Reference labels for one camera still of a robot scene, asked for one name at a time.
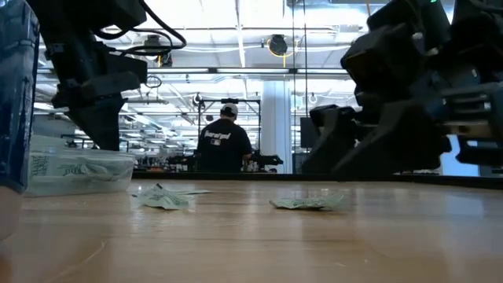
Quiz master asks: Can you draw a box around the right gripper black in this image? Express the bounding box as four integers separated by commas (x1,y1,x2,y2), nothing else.
332,77,503,178

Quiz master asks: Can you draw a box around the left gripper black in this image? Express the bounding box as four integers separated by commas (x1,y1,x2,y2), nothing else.
50,69,142,153

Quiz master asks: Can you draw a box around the dark flat monitor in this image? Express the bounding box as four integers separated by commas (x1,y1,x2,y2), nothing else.
299,116,320,149

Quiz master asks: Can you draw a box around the clear plastic container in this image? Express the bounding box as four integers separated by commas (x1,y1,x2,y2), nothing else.
24,147,135,197

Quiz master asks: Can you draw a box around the person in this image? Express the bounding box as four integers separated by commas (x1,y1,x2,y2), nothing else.
196,102,253,173

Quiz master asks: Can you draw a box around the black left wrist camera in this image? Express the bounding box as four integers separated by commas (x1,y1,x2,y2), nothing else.
103,53,149,80

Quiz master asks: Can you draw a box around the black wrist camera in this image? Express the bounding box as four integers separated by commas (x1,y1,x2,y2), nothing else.
103,53,149,80
340,22,429,97

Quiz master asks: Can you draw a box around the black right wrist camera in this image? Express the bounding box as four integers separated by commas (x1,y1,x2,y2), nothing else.
340,22,429,97

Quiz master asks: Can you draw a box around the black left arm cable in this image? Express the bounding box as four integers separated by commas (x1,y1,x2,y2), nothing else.
93,0,188,57

